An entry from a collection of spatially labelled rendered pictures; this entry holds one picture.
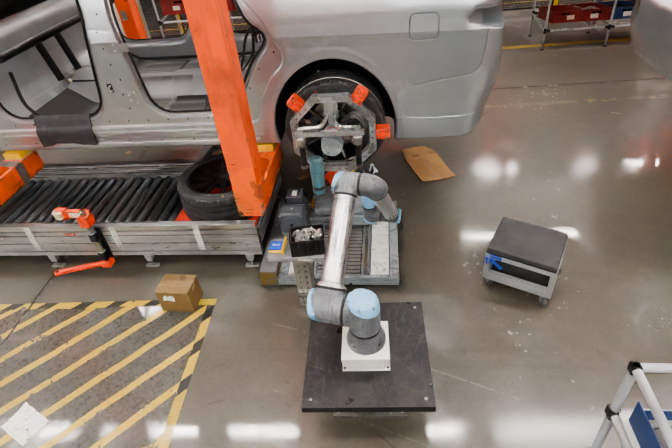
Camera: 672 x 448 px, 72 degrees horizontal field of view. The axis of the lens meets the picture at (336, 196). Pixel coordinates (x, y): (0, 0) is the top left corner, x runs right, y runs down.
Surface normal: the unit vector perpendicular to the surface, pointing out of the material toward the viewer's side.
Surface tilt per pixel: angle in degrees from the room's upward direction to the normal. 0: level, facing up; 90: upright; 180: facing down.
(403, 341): 0
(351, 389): 0
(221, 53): 90
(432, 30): 90
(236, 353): 0
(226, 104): 90
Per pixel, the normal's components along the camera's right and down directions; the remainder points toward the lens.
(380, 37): -0.08, 0.59
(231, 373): -0.09, -0.81
